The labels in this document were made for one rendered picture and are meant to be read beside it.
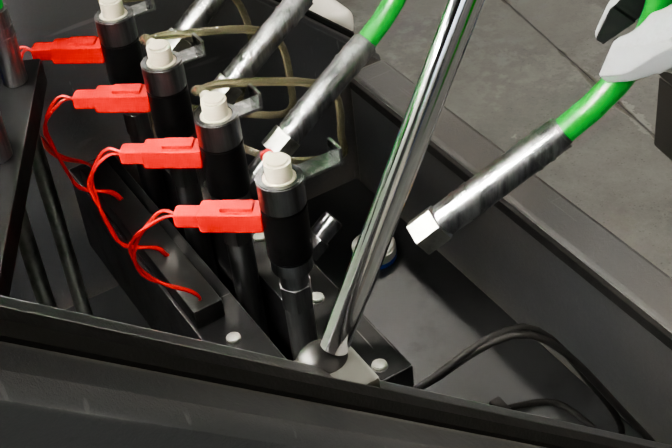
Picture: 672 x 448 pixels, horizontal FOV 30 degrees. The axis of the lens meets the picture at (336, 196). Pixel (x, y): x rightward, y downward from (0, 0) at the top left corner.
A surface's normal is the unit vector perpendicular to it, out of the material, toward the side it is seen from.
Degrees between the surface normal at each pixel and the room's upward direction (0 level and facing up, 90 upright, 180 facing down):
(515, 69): 0
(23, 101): 0
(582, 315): 90
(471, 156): 0
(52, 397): 74
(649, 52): 82
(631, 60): 84
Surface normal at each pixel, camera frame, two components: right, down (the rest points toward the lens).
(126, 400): 0.67, -0.58
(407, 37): -0.09, -0.78
